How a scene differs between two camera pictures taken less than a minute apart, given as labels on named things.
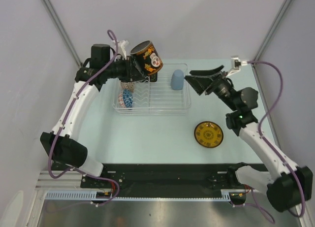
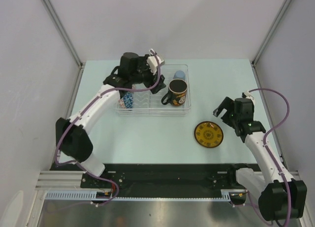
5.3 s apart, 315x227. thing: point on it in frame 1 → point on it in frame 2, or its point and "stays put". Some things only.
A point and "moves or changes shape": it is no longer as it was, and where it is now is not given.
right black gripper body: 222,89 → 235,119
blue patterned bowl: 128,98 stays put
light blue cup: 177,80 stays put
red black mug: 147,57 moves or changes shape
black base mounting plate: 154,179 stays put
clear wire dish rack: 153,97 stays put
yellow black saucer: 208,134 stays put
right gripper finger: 200,83 → 228,104
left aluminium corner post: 58,23 stays put
